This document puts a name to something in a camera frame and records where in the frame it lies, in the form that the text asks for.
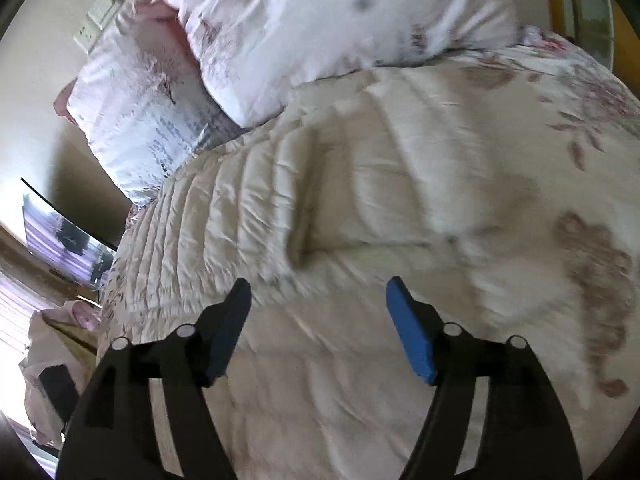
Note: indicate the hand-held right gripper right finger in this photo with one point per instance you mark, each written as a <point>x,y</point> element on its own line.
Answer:
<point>410,332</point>

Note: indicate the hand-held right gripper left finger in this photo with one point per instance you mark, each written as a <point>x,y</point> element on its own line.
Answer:
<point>229,332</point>

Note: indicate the cream quilted blanket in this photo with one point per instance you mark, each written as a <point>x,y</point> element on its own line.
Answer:
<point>310,200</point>

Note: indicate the dark rectangular object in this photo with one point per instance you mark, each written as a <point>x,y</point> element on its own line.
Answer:
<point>59,390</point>

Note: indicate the pink cloth pile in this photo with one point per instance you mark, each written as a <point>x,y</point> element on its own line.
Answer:
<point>45,340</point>

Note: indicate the dark framed mirror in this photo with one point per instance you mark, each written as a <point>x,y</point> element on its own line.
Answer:
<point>65,240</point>

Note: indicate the small pink tree-print pillow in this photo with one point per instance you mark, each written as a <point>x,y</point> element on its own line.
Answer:
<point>135,105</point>

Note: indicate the floral bed sheet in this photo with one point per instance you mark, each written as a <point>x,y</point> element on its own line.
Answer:
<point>592,115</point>

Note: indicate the large pink tree-print pillow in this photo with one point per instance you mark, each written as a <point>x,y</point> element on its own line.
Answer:
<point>310,20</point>

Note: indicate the wooden bed headboard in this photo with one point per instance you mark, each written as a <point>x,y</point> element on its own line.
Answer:
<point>590,5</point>

